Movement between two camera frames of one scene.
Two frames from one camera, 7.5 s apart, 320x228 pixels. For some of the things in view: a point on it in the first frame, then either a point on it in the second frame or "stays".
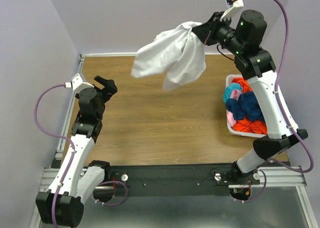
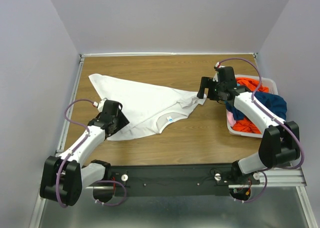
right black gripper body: [214, 25] -> [218, 88]
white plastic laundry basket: [228, 79] stays
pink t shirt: [234, 94] stays
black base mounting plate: [178, 180] stays
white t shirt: [177, 52] -> [149, 109]
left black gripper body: [105, 94] -> [119, 110]
